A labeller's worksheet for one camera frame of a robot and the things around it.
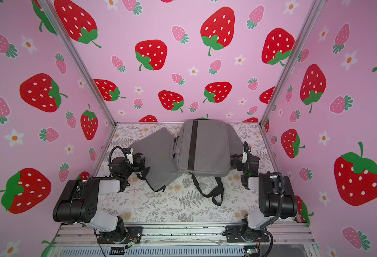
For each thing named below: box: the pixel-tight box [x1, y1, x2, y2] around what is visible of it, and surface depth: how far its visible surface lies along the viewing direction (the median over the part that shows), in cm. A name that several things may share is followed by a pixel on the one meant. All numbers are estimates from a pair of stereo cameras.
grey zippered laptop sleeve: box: [127, 127, 183, 192], surface depth 97 cm
